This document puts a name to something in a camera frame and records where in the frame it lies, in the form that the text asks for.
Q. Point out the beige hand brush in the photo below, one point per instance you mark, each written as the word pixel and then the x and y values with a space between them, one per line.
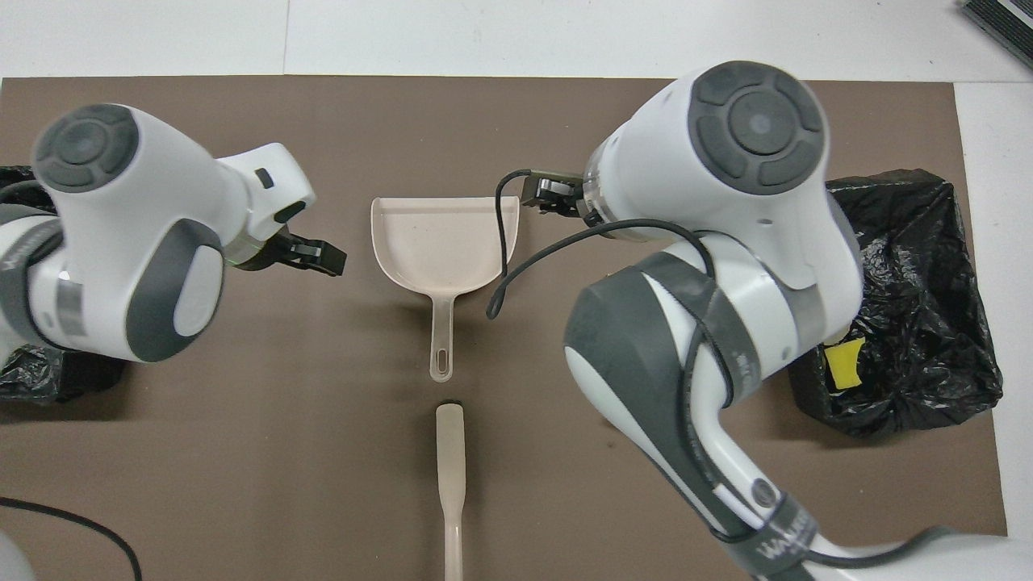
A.
pixel 450 452

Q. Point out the black bag lined bin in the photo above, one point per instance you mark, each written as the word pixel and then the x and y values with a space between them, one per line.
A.
pixel 48 379
pixel 928 323

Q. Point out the brown table mat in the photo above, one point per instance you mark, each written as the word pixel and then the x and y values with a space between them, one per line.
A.
pixel 323 444

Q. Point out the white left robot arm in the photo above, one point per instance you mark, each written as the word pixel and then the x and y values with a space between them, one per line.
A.
pixel 145 202

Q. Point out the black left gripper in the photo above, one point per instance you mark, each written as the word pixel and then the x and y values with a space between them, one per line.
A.
pixel 270 254

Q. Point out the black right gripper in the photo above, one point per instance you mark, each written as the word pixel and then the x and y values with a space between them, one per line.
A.
pixel 577 198

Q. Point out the dark ribbed box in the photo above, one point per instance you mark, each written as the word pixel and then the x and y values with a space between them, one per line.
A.
pixel 1001 24

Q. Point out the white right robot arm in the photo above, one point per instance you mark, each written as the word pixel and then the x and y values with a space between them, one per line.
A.
pixel 726 161

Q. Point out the green and yellow sponge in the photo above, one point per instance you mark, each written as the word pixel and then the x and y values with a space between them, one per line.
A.
pixel 843 363

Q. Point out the beige plastic dustpan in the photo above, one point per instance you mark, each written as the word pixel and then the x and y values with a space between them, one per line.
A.
pixel 436 242

